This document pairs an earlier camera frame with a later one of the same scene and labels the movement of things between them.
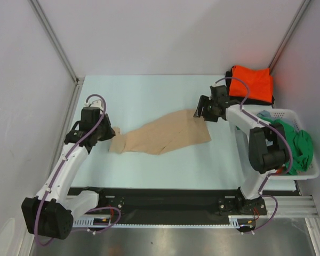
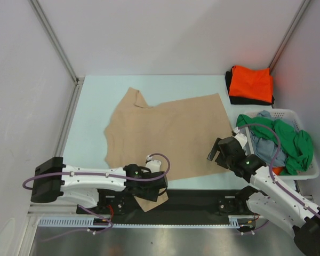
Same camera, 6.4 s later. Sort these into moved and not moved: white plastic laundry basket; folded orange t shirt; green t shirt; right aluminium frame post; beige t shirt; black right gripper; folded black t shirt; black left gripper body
Moved: black right gripper; black left gripper body; white plastic laundry basket; beige t shirt
Not moved: green t shirt; folded orange t shirt; folded black t shirt; right aluminium frame post
